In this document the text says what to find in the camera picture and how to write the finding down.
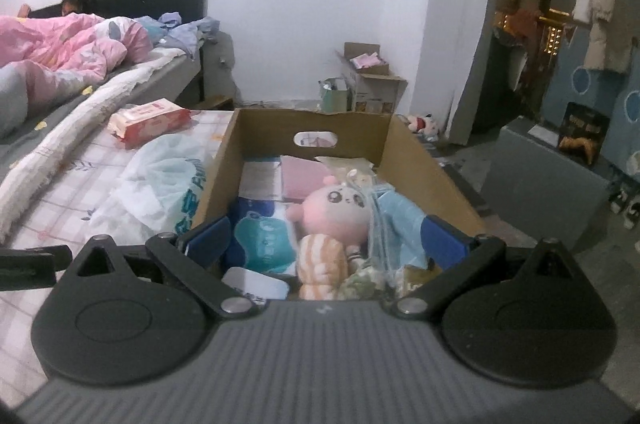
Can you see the pink quilt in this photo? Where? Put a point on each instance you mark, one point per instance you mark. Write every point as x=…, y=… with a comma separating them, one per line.
x=65, y=48

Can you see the long white fuzzy bolster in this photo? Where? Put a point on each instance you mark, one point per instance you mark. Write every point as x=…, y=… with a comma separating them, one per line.
x=75, y=138

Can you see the black and white slipper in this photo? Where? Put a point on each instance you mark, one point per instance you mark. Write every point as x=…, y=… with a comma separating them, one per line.
x=618, y=203
x=632, y=214

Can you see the beige hanging coat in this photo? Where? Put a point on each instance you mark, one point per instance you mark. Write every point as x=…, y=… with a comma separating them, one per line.
x=602, y=3

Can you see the grey step block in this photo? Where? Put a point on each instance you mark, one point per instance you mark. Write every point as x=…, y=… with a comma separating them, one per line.
x=540, y=184

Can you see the pile of blue clothes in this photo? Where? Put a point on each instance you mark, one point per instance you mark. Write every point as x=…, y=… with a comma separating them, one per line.
x=185, y=31

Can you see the white and red plush toy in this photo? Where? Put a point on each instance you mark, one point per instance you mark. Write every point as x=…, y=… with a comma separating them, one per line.
x=422, y=126

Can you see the red tissue packet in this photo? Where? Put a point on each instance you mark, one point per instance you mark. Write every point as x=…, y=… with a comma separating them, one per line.
x=150, y=123

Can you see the beige packet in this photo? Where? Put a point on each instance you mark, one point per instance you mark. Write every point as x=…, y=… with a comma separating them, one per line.
x=345, y=166

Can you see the white plastic bag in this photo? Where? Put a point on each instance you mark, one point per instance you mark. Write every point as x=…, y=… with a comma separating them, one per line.
x=155, y=184

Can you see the blue tissue pack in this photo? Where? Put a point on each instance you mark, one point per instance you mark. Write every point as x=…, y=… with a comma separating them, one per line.
x=262, y=234

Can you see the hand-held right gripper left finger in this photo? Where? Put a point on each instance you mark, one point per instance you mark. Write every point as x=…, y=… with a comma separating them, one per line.
x=210, y=241

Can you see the pale teal tin box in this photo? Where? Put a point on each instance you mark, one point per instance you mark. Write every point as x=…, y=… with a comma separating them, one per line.
x=255, y=286

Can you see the pale green bin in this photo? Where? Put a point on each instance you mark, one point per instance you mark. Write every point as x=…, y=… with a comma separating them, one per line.
x=334, y=96

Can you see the brown cardboard box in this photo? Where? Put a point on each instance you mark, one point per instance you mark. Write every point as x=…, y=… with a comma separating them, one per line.
x=260, y=133

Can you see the grey bed frame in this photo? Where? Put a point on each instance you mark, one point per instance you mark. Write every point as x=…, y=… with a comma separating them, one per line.
x=215, y=68

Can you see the blue dotted wall panel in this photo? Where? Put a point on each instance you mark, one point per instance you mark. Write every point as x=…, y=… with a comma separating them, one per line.
x=560, y=78

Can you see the light blue towel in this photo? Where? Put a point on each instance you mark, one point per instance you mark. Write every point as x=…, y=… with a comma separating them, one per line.
x=400, y=229

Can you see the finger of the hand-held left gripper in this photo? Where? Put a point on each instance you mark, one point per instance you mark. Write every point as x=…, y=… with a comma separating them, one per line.
x=30, y=266

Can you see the dark bed headboard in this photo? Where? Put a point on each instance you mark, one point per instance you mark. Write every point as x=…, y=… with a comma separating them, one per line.
x=140, y=1

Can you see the small open cardboard box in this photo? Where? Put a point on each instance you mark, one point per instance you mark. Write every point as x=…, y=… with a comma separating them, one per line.
x=370, y=88

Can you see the pink packet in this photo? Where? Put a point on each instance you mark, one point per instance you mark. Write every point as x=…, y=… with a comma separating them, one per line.
x=370, y=61

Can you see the pink round plush toy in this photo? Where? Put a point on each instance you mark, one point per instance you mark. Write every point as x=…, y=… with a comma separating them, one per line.
x=335, y=209

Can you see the dark poster board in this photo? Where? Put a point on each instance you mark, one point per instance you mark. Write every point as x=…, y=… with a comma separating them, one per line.
x=582, y=128

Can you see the grey soft pillow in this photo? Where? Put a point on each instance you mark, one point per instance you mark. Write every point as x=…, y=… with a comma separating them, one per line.
x=11, y=103

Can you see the orange striped white cloth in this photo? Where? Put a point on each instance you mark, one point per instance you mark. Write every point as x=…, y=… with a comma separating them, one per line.
x=322, y=269

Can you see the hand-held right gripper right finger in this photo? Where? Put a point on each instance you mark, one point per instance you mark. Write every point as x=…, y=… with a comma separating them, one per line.
x=445, y=241

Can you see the grey blanket with yellow print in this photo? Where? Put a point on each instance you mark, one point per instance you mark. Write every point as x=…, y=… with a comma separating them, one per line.
x=65, y=103

